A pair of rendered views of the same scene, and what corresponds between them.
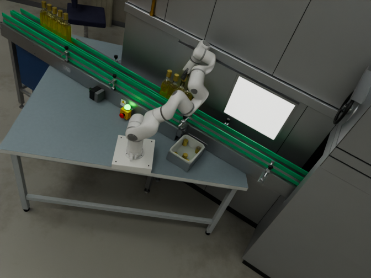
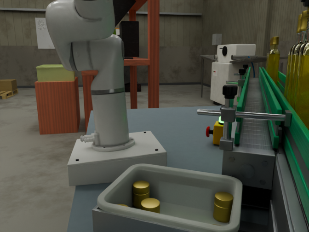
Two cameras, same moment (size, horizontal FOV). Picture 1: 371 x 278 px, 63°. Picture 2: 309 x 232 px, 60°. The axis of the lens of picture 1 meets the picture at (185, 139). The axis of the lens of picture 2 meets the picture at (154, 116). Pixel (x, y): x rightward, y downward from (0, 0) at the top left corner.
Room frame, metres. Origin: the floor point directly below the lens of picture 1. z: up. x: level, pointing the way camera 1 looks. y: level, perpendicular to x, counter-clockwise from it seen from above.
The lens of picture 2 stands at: (1.47, -0.46, 1.07)
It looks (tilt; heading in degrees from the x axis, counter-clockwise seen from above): 13 degrees down; 92
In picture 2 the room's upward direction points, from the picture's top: straight up
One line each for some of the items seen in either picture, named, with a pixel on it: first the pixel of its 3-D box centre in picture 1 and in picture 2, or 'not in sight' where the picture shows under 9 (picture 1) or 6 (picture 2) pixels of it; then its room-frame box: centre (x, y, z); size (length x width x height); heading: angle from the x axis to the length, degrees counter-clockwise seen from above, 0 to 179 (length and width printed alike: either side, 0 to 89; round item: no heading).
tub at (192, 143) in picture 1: (186, 151); (173, 211); (1.49, -0.03, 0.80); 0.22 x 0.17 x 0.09; 162
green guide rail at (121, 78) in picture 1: (90, 61); (263, 83); (1.96, 0.89, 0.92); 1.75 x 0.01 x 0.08; 72
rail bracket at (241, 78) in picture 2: (111, 83); (235, 85); (1.76, 0.63, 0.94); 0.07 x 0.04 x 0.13; 162
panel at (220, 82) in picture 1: (227, 91); not in sight; (1.82, -0.17, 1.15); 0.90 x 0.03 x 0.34; 72
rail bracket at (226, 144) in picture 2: (184, 121); (241, 118); (1.62, 0.04, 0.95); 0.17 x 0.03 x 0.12; 162
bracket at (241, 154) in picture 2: (182, 129); (247, 167); (1.64, 0.04, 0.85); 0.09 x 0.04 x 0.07; 162
